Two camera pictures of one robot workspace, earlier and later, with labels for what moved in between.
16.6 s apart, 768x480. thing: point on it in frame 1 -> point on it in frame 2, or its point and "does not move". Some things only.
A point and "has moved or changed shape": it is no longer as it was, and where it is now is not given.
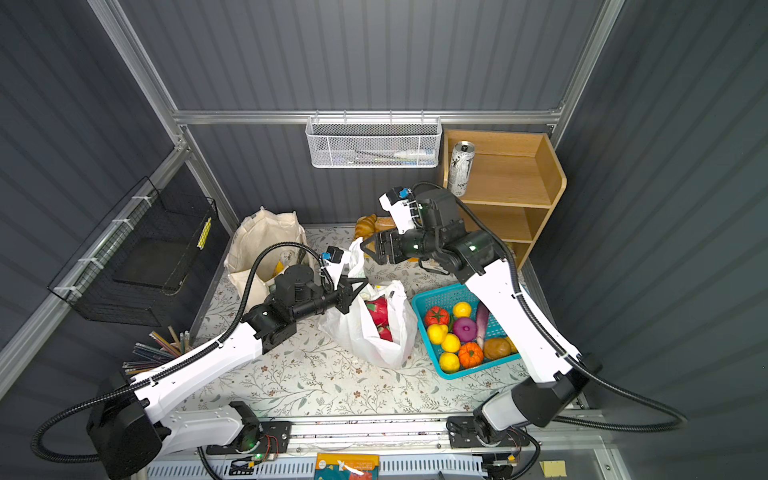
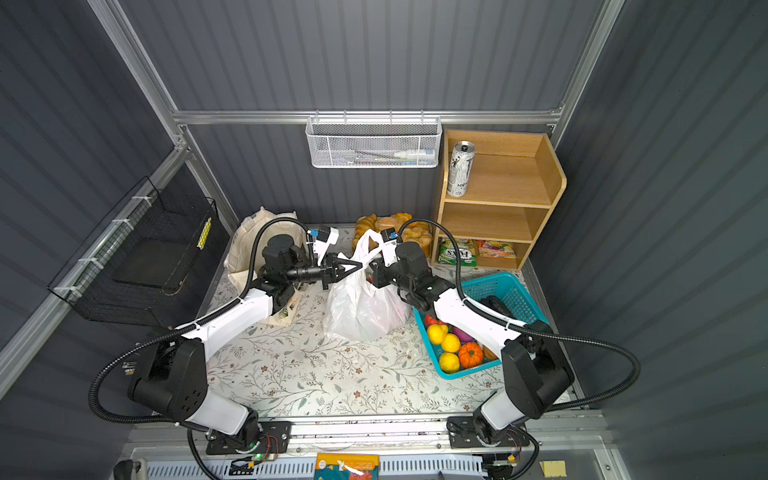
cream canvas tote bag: (252, 234) does not move
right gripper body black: (412, 244) -> (393, 275)
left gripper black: (346, 292) -> (330, 271)
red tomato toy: (435, 315) does not move
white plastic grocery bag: (351, 330) has moved or changed shape
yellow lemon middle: (451, 343) does not move
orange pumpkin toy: (470, 355) does not move
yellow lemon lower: (449, 362) does not move
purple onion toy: (465, 329) does not move
